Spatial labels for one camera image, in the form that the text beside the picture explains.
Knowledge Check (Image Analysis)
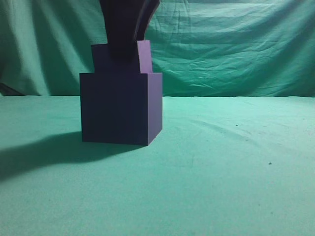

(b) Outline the large purple cube groove box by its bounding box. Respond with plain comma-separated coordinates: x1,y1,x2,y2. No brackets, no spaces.
79,73,163,146

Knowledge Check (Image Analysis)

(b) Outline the green table cloth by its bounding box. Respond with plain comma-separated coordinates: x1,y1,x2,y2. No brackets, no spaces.
0,96,315,236

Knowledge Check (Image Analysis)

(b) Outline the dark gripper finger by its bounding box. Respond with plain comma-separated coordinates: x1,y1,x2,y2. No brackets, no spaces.
98,0,160,68

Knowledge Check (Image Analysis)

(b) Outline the green backdrop cloth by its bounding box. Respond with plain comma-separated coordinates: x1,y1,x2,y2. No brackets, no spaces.
0,0,315,97

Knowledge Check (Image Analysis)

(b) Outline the small purple cube block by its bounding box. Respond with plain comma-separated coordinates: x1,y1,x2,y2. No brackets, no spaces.
91,40,153,74

